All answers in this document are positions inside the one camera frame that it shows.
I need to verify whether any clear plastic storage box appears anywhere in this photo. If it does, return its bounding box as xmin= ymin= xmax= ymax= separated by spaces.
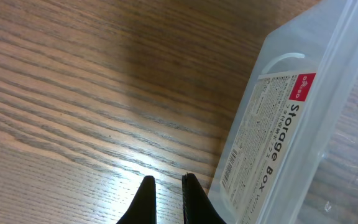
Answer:
xmin=208 ymin=0 xmax=358 ymax=223

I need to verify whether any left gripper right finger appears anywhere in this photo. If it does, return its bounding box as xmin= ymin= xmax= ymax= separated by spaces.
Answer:
xmin=182 ymin=173 xmax=226 ymax=224

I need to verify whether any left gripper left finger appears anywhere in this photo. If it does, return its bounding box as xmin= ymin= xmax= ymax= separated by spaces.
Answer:
xmin=117 ymin=175 xmax=157 ymax=224

